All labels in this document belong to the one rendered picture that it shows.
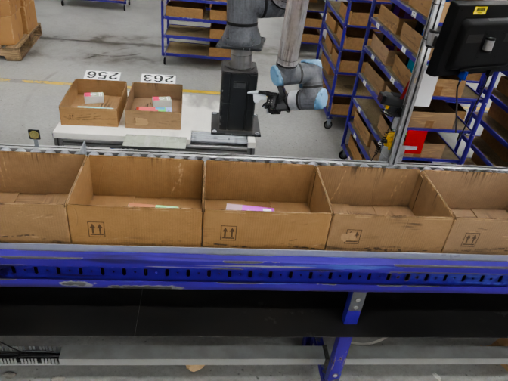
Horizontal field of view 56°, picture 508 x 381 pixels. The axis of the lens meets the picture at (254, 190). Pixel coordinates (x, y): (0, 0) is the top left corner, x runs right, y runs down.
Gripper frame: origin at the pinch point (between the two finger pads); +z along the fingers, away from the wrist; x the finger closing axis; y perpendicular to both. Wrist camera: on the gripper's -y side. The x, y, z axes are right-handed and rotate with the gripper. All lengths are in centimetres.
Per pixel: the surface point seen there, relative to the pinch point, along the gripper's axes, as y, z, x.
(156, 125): 18, 49, -11
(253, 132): 9.9, 9.5, 19.4
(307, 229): 69, -60, -46
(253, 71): -14.5, 3.7, -0.4
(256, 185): 54, -34, -37
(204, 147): 24.2, 26.2, 2.9
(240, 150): 21.5, 12.4, 15.3
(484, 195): 39, -103, 14
